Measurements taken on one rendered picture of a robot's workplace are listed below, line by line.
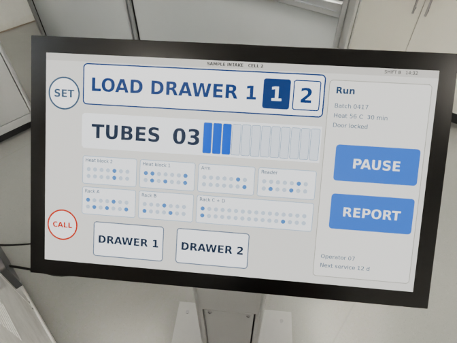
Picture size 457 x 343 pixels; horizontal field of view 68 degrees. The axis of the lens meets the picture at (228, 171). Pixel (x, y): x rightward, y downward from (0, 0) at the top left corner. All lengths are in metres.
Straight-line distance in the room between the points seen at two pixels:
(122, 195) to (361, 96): 0.32
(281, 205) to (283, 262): 0.07
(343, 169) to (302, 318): 1.13
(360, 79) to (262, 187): 0.17
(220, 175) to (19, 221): 1.65
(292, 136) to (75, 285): 1.38
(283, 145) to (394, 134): 0.13
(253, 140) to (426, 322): 1.36
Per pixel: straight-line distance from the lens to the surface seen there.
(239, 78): 0.43
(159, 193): 0.44
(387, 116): 0.45
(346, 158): 0.43
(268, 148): 0.42
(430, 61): 0.48
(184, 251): 0.45
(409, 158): 0.46
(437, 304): 1.73
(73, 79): 0.48
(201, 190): 0.43
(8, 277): 1.44
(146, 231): 0.46
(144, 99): 0.44
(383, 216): 0.46
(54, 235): 0.51
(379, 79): 0.45
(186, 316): 1.46
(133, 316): 1.53
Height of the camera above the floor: 1.38
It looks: 46 degrees down
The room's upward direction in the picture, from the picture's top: straight up
